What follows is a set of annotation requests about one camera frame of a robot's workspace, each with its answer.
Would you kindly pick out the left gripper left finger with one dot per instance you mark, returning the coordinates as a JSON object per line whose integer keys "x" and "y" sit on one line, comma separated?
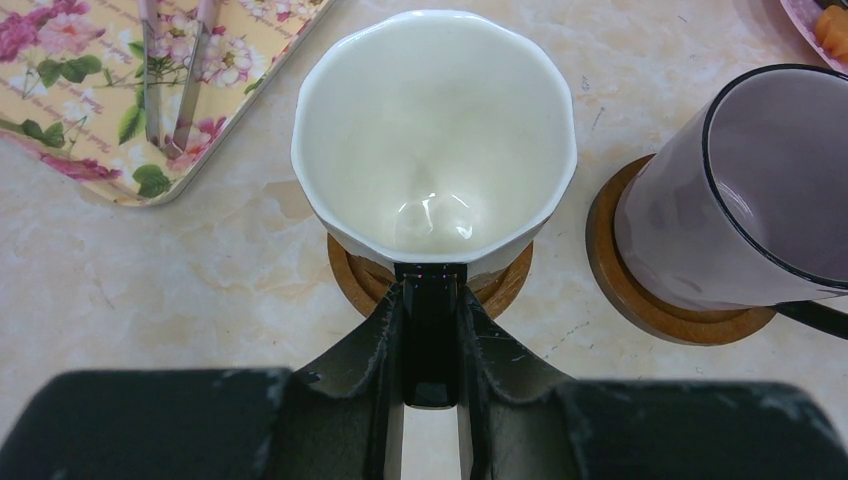
{"x": 338, "y": 417}

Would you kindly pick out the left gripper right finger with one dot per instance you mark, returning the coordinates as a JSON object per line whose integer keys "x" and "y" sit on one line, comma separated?
{"x": 521, "y": 418}

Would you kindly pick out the brown round coaster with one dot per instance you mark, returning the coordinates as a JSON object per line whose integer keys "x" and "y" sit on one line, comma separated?
{"x": 636, "y": 304}
{"x": 364, "y": 282}

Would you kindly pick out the black mug white inside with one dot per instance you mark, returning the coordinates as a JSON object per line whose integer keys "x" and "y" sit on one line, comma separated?
{"x": 434, "y": 144}

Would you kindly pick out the grey mug black handle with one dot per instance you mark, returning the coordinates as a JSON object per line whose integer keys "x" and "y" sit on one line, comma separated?
{"x": 746, "y": 205}

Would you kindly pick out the floral rectangular tray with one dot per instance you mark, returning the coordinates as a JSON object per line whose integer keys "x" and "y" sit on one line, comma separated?
{"x": 71, "y": 86}

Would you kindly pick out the pink silicone tongs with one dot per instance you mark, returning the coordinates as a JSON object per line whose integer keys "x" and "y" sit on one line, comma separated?
{"x": 206, "y": 13}

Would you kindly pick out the orange flower-shaped cookie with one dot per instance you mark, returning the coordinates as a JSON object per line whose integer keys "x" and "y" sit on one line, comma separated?
{"x": 830, "y": 29}

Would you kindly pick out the pink three-tier cake stand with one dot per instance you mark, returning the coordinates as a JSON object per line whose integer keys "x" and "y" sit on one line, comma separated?
{"x": 803, "y": 14}

